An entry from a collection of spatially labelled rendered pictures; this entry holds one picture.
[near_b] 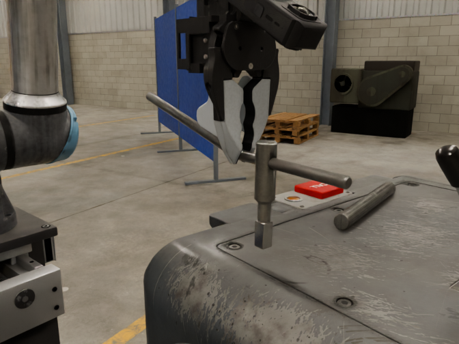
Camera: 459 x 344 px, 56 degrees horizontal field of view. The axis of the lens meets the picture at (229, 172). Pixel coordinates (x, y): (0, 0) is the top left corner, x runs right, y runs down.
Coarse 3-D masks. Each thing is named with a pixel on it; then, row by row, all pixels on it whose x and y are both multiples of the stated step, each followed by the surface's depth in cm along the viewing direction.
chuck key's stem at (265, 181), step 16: (256, 144) 43; (272, 144) 42; (256, 160) 43; (256, 176) 44; (272, 176) 43; (256, 192) 44; (272, 192) 44; (256, 224) 45; (272, 224) 45; (256, 240) 46
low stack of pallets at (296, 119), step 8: (272, 120) 801; (280, 120) 792; (288, 120) 786; (296, 120) 785; (304, 120) 830; (264, 128) 812; (272, 128) 805; (280, 128) 800; (288, 128) 790; (296, 128) 781; (304, 128) 834; (312, 128) 867; (264, 136) 815; (272, 136) 807; (280, 136) 801; (288, 136) 794; (296, 136) 788; (304, 136) 837; (312, 136) 866; (296, 144) 791
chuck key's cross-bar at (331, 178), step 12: (156, 96) 58; (168, 108) 56; (180, 120) 54; (192, 120) 52; (204, 132) 50; (216, 144) 49; (240, 156) 46; (252, 156) 45; (276, 168) 42; (288, 168) 41; (300, 168) 40; (312, 168) 39; (324, 180) 38; (336, 180) 37; (348, 180) 36
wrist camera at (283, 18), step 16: (240, 0) 40; (256, 0) 38; (272, 0) 38; (288, 0) 40; (256, 16) 39; (272, 16) 37; (288, 16) 36; (304, 16) 36; (272, 32) 38; (288, 32) 36; (304, 32) 36; (320, 32) 38; (288, 48) 38; (304, 48) 38
